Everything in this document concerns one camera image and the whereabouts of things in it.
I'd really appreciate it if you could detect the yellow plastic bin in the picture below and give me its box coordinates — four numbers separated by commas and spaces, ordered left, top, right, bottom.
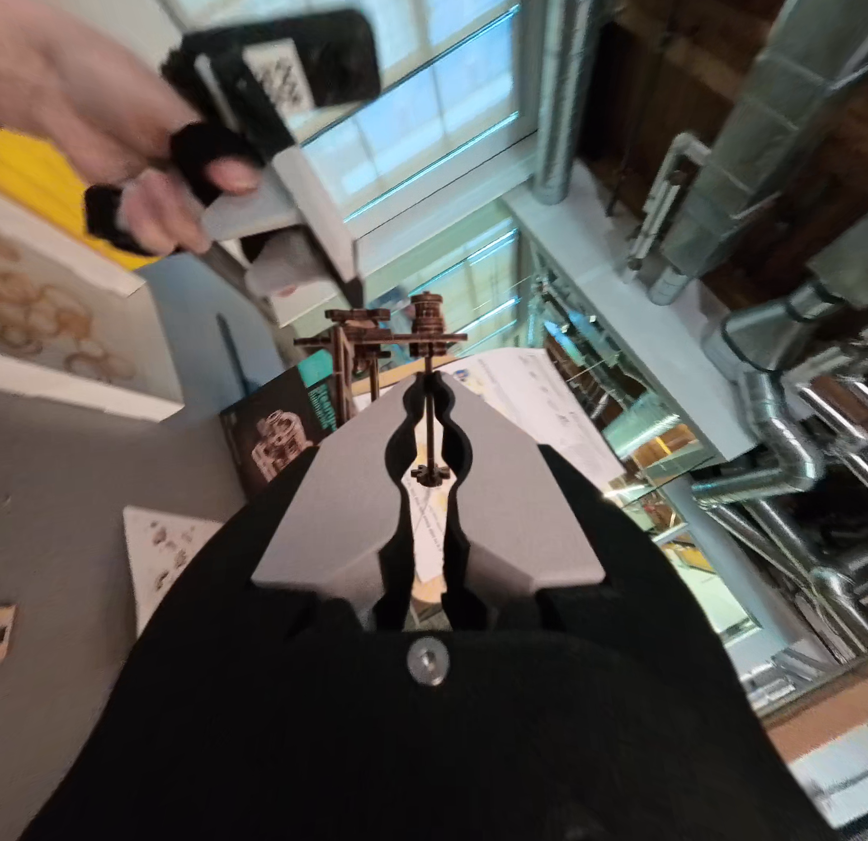
0, 128, 164, 273

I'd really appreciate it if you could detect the person's left hand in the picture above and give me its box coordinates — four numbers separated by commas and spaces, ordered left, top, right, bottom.
0, 0, 262, 259

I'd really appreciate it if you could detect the pale wooden parts sheet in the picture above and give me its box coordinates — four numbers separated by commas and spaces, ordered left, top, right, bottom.
122, 505, 228, 639

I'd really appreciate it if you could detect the black model kit box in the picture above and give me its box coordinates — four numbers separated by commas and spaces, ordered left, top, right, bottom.
218, 365, 354, 493

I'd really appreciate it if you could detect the printed instruction sheet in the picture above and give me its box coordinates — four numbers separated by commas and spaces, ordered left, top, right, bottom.
400, 348, 628, 584

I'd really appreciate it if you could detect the wooden sheet with ring cutouts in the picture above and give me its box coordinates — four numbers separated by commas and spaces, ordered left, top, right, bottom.
0, 196, 185, 423

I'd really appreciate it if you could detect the small wooden gear model assembly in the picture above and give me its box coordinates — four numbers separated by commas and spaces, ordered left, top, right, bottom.
293, 291, 470, 491

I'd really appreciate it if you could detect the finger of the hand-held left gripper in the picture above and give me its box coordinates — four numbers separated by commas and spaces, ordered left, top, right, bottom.
246, 233, 341, 328
202, 146, 362, 284

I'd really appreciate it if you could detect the silver ventilation duct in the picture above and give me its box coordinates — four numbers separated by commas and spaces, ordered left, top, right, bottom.
692, 278, 868, 645
529, 0, 601, 206
647, 0, 868, 305

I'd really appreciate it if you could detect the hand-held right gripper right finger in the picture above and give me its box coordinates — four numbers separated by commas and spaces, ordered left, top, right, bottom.
439, 372, 606, 630

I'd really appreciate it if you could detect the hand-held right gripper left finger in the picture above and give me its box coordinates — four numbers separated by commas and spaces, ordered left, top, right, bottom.
251, 373, 427, 630

